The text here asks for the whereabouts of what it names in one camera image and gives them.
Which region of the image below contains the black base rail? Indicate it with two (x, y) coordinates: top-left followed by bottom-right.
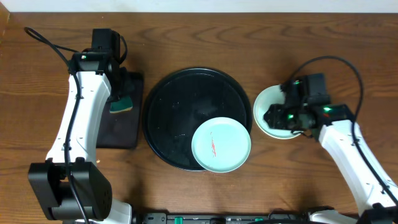
(141, 213), (309, 224)

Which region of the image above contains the black rectangular tray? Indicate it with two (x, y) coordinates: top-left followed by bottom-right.
(96, 72), (144, 149)

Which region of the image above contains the green yellow sponge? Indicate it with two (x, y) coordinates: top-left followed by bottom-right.
(109, 96), (133, 113)

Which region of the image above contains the black round tray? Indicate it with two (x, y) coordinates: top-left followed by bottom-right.
(142, 67), (252, 171)

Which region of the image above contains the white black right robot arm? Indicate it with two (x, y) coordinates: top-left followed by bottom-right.
(318, 119), (397, 215)

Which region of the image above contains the light green plate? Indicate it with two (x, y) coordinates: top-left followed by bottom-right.
(191, 117), (251, 173)
(252, 85), (300, 139)

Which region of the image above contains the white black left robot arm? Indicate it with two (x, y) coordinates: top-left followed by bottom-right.
(28, 52), (133, 223)

